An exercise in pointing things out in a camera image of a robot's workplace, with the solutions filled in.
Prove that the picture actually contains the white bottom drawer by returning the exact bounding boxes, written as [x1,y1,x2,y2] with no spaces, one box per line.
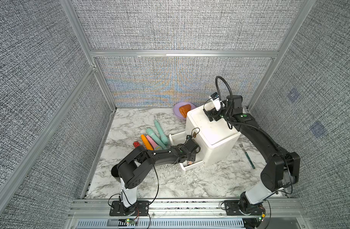
[169,131,204,173]

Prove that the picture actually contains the teal toy microphone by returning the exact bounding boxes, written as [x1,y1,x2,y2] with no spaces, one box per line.
[154,120,169,146]
[146,128,167,149]

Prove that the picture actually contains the white plastic drawer cabinet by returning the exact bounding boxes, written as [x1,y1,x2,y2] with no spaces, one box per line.
[185,102,241,167]

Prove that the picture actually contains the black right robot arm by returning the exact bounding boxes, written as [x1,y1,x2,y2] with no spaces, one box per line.
[203,93,300,215]

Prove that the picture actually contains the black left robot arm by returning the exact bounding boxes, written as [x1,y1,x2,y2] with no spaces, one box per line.
[111,138,201,212]

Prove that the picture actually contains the orange toy food slice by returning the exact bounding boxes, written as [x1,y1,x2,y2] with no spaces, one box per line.
[178,104,192,118]

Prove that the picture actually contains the purple plastic plate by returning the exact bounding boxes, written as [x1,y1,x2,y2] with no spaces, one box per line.
[173,102,196,120]

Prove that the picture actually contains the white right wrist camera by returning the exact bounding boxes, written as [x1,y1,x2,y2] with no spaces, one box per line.
[210,92,223,111]

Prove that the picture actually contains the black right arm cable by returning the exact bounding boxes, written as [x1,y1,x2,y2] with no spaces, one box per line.
[203,75,241,129]

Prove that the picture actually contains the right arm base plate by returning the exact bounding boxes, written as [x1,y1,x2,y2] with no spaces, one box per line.
[223,200,266,216]

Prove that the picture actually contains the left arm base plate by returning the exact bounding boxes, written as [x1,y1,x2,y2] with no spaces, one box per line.
[109,200,150,217]

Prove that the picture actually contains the aluminium mounting rail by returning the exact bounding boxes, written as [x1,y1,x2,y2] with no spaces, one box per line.
[67,197,307,219]

